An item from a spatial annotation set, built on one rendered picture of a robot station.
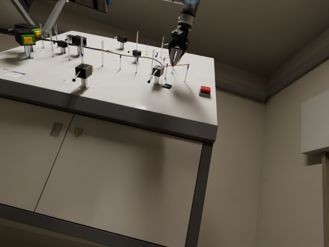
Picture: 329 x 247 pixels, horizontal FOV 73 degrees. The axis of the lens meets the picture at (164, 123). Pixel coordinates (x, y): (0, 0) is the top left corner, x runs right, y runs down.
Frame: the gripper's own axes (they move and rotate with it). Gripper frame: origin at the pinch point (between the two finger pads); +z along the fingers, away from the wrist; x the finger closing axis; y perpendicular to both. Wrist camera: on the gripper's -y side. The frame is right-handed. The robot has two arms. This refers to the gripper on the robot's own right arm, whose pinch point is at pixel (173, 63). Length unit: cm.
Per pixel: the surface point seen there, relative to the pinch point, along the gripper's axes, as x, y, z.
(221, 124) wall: -37, 205, 36
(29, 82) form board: 51, -32, 27
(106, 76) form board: 29.7, -7.8, 15.3
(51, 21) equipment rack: 105, 30, -12
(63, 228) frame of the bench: 9, -48, 70
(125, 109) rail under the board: 6.7, -28.9, 25.5
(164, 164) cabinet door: -15, -30, 41
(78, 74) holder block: 30.7, -29.2, 17.6
